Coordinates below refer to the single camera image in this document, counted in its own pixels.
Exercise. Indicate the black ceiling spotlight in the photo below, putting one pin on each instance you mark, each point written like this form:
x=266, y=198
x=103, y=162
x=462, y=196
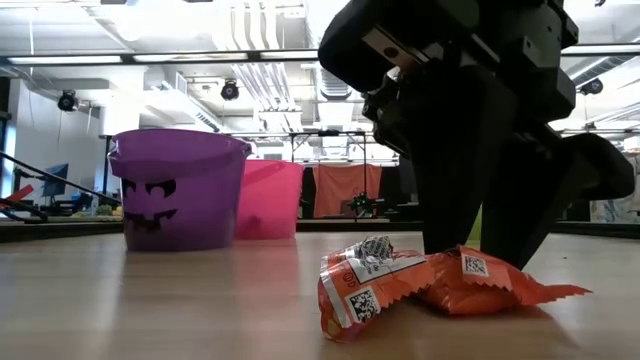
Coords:
x=230, y=90
x=592, y=86
x=67, y=100

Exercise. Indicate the small distant black robot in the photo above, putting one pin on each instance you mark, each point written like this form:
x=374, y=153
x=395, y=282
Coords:
x=361, y=204

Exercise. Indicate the black overhead light bar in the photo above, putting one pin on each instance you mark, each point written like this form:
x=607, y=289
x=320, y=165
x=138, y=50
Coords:
x=127, y=56

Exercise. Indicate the green plastic bucket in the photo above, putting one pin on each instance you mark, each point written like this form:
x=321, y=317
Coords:
x=476, y=225

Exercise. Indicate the black computer monitor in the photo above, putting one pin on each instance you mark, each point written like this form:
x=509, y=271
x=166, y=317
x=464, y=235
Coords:
x=56, y=177

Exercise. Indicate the orange candy packet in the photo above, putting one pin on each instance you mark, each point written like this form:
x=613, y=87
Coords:
x=480, y=292
x=360, y=290

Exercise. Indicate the purple plastic bucket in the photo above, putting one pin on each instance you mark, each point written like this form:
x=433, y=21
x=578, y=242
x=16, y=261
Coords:
x=200, y=220

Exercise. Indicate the orange hanging cloth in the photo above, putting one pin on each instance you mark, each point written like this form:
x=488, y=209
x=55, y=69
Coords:
x=335, y=190

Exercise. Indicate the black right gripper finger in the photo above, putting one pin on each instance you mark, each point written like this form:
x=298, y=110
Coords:
x=530, y=210
x=450, y=175

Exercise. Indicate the teal white patterned panel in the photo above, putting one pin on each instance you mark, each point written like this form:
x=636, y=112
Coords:
x=612, y=210

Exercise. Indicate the pink plastic bucket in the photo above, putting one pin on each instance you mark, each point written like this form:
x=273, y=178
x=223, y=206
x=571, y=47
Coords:
x=270, y=200

